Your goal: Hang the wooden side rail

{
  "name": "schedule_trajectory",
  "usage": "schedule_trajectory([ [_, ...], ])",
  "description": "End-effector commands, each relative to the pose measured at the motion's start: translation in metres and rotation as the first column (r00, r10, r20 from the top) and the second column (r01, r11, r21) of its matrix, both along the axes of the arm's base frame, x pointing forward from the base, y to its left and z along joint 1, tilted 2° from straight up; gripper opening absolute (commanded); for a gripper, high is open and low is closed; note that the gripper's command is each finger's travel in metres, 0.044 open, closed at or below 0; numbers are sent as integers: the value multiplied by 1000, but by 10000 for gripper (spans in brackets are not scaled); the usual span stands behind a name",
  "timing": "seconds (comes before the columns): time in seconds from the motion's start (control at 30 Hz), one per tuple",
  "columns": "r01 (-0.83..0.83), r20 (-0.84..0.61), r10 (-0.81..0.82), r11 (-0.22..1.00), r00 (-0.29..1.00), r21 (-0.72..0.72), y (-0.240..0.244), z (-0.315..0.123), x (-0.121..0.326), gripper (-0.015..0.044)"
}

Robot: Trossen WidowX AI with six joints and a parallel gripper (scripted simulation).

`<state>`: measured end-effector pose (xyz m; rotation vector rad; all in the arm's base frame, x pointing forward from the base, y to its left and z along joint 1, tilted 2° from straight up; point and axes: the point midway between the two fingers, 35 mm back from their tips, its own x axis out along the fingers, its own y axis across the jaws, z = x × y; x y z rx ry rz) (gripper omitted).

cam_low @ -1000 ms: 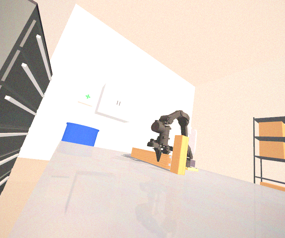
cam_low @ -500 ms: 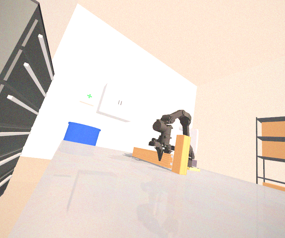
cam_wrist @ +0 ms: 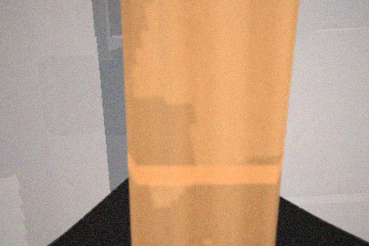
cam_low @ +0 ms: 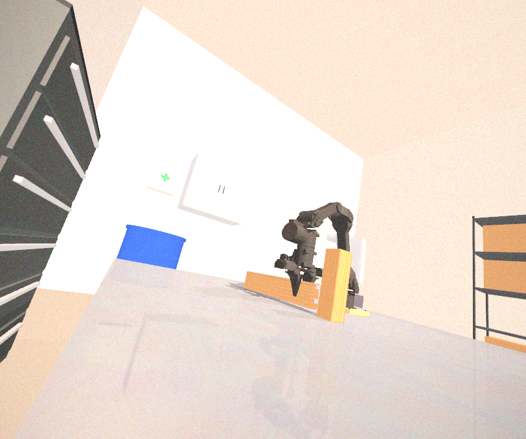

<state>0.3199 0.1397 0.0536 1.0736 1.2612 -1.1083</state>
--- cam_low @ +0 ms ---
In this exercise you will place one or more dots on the wooden post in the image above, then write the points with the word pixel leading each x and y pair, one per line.
pixel 334 285

